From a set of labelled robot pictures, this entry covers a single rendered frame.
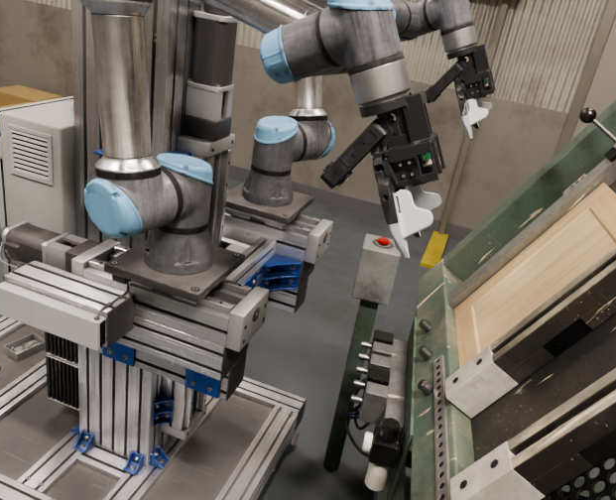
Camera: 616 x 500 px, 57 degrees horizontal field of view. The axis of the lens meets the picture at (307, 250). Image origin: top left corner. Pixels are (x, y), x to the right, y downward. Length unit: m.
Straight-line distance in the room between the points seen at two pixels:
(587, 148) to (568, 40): 2.62
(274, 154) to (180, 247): 0.50
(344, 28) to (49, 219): 1.04
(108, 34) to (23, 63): 5.06
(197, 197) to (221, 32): 0.40
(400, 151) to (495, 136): 3.63
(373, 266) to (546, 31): 2.86
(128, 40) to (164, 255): 0.43
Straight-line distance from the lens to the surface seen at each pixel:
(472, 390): 1.21
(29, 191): 1.60
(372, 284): 1.79
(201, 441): 2.02
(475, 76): 1.42
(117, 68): 1.04
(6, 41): 6.19
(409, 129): 0.77
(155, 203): 1.09
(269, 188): 1.62
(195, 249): 1.21
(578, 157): 1.76
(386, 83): 0.75
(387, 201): 0.76
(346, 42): 0.76
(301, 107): 1.70
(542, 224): 1.54
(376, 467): 1.38
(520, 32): 4.32
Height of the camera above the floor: 1.63
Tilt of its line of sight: 25 degrees down
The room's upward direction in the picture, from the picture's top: 10 degrees clockwise
